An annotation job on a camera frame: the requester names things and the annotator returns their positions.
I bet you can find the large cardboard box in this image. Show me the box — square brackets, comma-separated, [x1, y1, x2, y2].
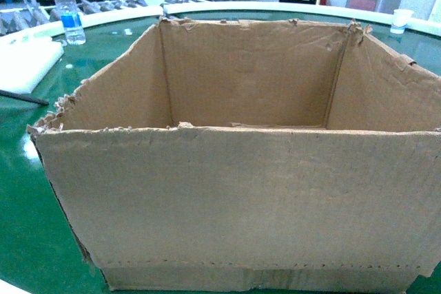
[28, 19, 440, 293]

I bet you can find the black rod on conveyor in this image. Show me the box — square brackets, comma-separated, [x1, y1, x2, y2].
[0, 90, 49, 106]

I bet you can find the white conveyor rim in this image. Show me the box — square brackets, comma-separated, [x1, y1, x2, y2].
[1, 1, 440, 36]

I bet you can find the clear plastic water bottle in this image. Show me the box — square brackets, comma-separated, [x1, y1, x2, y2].
[54, 0, 86, 45]

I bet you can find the white foam board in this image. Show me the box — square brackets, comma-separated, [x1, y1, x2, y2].
[1, 37, 64, 94]

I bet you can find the white paper cup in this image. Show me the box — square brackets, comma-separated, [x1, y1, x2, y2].
[390, 9, 414, 34]

